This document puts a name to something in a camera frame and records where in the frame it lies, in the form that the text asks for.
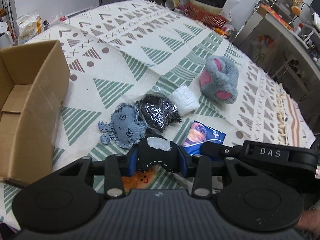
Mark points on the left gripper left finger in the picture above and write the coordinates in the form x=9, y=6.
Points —
x=116, y=167

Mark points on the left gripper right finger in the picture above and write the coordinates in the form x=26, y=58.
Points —
x=198, y=167

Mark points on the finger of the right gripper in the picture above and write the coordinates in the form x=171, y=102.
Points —
x=220, y=152

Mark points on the blue printed packet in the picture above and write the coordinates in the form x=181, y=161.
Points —
x=199, y=134

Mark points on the black felt patch toy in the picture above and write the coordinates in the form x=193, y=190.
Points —
x=152, y=151

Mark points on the grey pink plush toy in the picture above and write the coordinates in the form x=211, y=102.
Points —
x=219, y=80

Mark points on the person's right hand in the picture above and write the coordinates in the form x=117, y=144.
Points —
x=309, y=220

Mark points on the orange smiley plush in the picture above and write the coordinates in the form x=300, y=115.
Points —
x=140, y=180

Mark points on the blue denim octopus toy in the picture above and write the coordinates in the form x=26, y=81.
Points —
x=125, y=127

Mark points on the patterned cream green blanket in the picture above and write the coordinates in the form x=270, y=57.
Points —
x=118, y=52

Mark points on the cardboard box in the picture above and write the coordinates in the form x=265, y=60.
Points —
x=34, y=83

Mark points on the metal shelf table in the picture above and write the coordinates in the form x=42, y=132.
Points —
x=277, y=50

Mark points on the red plastic basket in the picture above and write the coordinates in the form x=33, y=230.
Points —
x=205, y=17

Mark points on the black cream round pot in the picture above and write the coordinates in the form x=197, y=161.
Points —
x=212, y=6

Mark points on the yellow white food bag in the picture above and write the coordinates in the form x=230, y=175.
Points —
x=29, y=25

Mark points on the white kettle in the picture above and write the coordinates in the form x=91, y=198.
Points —
x=6, y=40

